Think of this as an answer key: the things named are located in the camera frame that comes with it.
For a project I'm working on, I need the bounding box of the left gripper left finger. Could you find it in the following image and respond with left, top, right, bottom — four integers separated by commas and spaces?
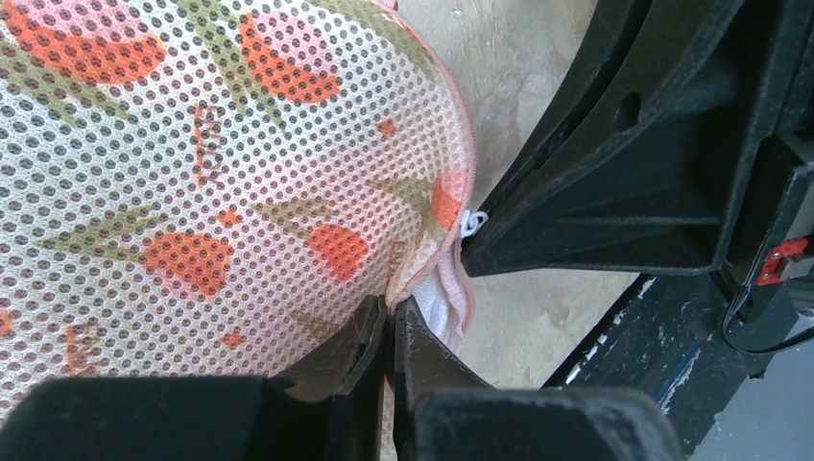
1, 296, 389, 460

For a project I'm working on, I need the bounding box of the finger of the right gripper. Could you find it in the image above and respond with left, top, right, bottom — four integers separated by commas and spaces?
483, 1, 739, 217

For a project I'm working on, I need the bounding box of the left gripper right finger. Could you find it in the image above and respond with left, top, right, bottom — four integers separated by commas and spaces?
393, 299, 682, 460

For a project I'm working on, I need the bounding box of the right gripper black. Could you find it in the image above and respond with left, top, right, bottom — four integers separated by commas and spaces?
463, 1, 813, 355

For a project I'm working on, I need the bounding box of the white zipper pull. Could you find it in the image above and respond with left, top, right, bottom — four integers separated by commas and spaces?
460, 209, 490, 239

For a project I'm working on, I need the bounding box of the floral mesh laundry bag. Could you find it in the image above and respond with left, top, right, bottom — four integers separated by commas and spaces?
1, 1, 476, 418

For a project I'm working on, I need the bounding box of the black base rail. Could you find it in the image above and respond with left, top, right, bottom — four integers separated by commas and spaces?
545, 275, 796, 457

